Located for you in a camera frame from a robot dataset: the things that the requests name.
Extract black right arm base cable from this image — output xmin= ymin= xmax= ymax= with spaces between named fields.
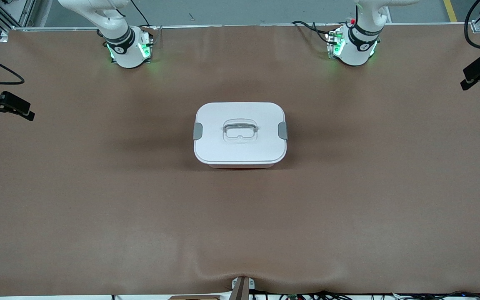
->
xmin=130 ymin=0 xmax=151 ymax=28

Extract black arm base cable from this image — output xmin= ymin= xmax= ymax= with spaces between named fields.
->
xmin=292 ymin=20 xmax=340 ymax=44
xmin=130 ymin=0 xmax=151 ymax=28

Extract pink plastic box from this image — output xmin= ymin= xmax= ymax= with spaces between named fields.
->
xmin=208 ymin=164 xmax=275 ymax=169

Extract white box lid grey latches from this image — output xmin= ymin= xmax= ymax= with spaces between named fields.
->
xmin=193 ymin=102 xmax=288 ymax=167

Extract metal clamp bracket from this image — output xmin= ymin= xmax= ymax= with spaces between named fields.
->
xmin=231 ymin=276 xmax=255 ymax=300

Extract silver table edge rail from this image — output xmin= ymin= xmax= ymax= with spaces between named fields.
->
xmin=13 ymin=23 xmax=474 ymax=30

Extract black left arm base cable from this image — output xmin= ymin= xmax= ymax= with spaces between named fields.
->
xmin=292 ymin=20 xmax=340 ymax=44

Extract brown table mat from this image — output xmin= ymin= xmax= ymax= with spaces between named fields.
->
xmin=0 ymin=24 xmax=480 ymax=297

